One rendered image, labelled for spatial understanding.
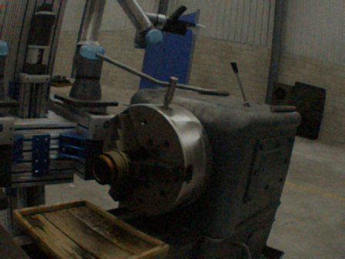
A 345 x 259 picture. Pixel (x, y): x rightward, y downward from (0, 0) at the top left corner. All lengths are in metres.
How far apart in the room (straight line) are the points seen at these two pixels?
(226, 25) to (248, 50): 1.24
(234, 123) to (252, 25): 11.14
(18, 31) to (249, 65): 10.76
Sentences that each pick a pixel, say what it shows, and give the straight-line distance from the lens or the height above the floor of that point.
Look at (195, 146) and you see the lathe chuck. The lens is 0.96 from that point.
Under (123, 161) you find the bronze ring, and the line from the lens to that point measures 0.92.
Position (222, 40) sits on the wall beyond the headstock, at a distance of 12.47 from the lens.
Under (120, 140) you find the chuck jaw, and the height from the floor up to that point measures 1.14.
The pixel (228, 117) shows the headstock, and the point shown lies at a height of 1.23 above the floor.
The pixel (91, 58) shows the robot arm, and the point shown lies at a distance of 1.51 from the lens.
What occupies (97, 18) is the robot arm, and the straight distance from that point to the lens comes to 1.67.
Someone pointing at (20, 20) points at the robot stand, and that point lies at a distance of 1.54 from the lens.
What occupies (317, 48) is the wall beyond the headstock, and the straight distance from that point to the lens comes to 11.24.
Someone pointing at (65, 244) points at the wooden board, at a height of 0.88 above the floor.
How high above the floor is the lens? 1.36
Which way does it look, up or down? 11 degrees down
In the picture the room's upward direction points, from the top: 9 degrees clockwise
